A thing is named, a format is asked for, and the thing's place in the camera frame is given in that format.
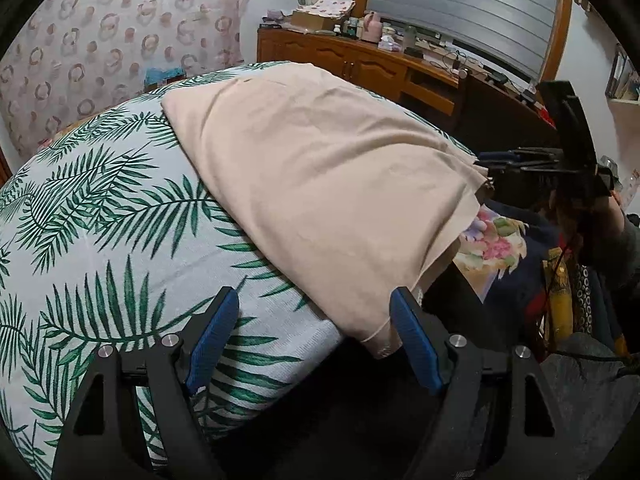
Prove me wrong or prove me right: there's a pink kettle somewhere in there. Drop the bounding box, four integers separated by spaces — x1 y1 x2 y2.
362 11 384 44

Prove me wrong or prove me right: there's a yellow cloth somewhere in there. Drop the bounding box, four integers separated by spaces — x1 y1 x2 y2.
542 247 576 346

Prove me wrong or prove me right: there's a group of small bottles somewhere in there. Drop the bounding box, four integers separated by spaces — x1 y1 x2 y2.
334 16 366 40

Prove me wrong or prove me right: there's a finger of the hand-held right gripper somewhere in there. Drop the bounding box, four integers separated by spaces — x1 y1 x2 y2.
486 161 563 178
476 146 563 162

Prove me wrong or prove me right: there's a colourful floral fabric pile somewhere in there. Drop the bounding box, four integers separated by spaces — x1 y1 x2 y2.
481 199 563 313

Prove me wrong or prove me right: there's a grey window blind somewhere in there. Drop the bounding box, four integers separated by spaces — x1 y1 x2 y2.
367 0 562 82

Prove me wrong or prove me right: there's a floral patterned curtain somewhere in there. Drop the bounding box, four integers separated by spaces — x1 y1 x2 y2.
0 0 257 159

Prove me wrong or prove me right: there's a beige printed t-shirt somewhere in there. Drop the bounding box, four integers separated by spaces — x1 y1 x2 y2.
161 64 492 360

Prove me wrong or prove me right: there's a wooden sideboard cabinet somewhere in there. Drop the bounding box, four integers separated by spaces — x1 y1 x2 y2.
256 25 561 147

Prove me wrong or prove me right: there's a dark chair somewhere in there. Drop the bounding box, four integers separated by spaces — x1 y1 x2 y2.
457 72 559 152

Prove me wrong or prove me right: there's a grey textured cloth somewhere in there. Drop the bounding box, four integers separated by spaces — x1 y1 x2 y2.
539 332 640 480

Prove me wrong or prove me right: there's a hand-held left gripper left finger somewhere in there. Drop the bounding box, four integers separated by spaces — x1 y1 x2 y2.
50 286 241 480

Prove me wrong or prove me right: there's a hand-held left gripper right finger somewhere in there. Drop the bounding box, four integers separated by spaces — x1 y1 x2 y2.
390 286 577 480

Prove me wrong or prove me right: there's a floral patterned box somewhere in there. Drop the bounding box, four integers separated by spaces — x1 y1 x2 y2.
291 0 357 32

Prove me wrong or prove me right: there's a person's right forearm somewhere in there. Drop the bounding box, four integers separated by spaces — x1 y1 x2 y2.
580 195 640 292

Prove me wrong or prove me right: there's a palm leaf printed blanket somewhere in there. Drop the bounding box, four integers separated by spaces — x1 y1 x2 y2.
0 60 530 480

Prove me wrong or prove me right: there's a blue cloth bundle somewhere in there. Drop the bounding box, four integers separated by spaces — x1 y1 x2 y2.
144 66 187 89

